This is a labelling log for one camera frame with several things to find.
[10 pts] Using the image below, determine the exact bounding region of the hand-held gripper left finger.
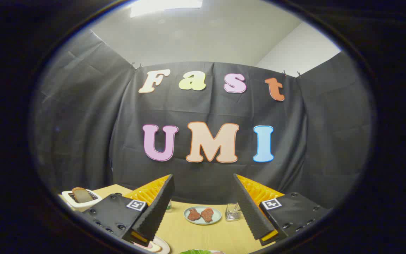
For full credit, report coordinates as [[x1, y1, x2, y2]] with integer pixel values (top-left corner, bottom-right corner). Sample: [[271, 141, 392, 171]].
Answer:
[[74, 174, 175, 247]]

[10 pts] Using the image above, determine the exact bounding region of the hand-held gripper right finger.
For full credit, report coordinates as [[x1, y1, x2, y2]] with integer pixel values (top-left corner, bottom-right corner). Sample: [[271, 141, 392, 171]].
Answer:
[[233, 174, 332, 247]]

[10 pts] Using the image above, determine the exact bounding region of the brown-crusted bread slice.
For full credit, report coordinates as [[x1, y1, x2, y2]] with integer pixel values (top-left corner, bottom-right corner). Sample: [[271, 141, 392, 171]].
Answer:
[[72, 187, 93, 203]]

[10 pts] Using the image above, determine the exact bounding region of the round beige plate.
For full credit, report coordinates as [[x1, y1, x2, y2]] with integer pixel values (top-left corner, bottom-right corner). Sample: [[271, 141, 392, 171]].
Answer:
[[133, 236, 171, 254]]

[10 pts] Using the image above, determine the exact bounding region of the light blue oval plate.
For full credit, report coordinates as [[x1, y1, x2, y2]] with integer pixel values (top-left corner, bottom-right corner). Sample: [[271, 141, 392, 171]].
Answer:
[[184, 206, 222, 225]]

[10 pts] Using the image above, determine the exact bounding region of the white toaster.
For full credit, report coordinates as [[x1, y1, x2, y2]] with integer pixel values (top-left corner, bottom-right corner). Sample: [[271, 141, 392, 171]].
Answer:
[[61, 189, 103, 212]]

